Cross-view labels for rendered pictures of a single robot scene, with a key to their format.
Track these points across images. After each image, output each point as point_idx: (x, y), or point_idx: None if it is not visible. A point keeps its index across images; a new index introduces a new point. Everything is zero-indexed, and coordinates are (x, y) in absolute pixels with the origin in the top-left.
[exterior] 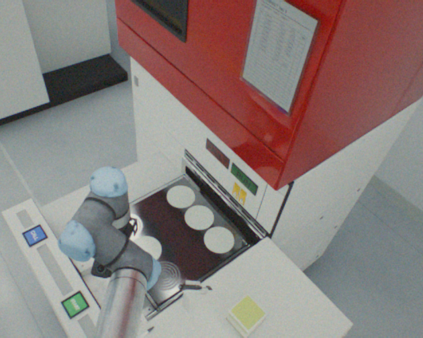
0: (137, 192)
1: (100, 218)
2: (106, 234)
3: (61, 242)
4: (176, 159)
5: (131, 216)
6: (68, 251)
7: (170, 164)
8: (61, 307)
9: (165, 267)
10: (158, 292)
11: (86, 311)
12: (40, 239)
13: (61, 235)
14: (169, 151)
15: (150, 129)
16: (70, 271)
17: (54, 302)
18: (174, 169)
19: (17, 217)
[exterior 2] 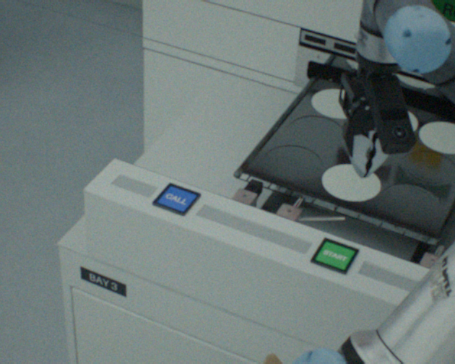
0: (241, 136)
1: (430, 1)
2: (448, 21)
3: (411, 34)
4: (274, 67)
5: (285, 149)
6: (419, 51)
7: (260, 85)
8: (316, 267)
9: (401, 193)
10: (422, 224)
11: (360, 258)
12: (193, 200)
13: (404, 27)
14: (254, 59)
15: (196, 37)
16: (283, 224)
17: (299, 266)
18: (273, 89)
19: (120, 188)
